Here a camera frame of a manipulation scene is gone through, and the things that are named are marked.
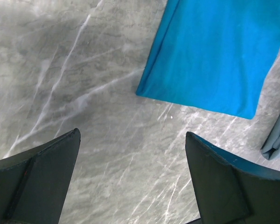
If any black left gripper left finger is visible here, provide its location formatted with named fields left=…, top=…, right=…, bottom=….
left=0, top=128, right=81, bottom=224

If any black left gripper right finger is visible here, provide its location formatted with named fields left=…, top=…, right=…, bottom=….
left=185, top=132, right=280, bottom=224

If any bright blue t shirt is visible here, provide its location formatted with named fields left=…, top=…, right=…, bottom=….
left=136, top=0, right=280, bottom=119

